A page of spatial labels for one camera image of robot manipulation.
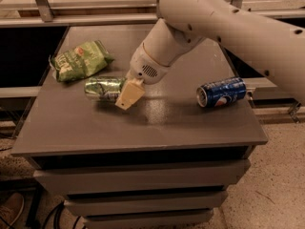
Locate metal railing frame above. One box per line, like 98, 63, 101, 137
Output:
0, 0, 305, 28

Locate tan shoe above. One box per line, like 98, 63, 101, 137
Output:
0, 193, 25, 229

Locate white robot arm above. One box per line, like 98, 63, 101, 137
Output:
115, 0, 305, 110

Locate green soda can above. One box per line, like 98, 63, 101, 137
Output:
84, 76, 126, 102

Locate blue Pepsi can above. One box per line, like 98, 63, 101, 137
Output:
196, 77, 247, 108

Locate green chip bag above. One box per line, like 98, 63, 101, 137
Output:
49, 40, 114, 82

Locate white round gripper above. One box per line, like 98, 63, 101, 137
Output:
115, 43, 170, 110

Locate black floor cables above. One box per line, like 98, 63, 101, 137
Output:
41, 201, 82, 229

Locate grey drawer cabinet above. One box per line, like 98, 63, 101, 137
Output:
12, 40, 267, 229

